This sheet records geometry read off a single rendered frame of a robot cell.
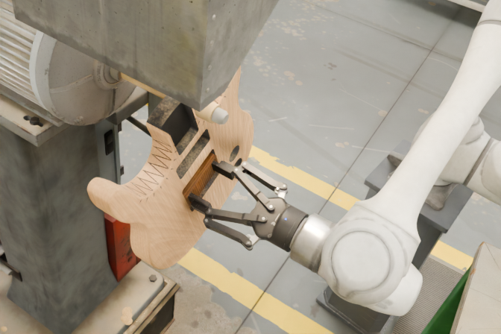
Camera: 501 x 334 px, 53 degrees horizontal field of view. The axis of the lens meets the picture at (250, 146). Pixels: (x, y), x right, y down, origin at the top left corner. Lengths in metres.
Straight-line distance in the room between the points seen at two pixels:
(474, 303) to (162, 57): 0.79
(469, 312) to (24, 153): 0.92
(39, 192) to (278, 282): 1.20
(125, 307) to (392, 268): 1.16
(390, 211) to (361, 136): 2.19
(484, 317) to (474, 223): 1.61
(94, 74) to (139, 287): 0.98
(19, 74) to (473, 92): 0.74
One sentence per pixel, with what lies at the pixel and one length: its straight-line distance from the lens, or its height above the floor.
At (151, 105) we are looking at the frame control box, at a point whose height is 1.01.
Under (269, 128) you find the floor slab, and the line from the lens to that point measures 2.75.
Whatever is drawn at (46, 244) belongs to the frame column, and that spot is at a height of 0.71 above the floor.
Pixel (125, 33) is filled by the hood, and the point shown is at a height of 1.44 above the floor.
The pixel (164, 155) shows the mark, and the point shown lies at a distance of 0.81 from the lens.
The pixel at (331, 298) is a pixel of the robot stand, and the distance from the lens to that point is 2.05.
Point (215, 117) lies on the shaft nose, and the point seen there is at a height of 1.25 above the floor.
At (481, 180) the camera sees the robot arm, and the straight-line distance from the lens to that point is 1.49.
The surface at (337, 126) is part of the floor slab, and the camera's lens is 2.89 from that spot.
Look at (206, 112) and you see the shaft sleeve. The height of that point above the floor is 1.26.
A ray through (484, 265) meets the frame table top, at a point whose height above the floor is 0.93.
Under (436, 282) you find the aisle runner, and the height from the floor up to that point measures 0.01.
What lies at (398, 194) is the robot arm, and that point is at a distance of 0.72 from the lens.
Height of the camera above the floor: 1.74
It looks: 42 degrees down
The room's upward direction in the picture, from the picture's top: 10 degrees clockwise
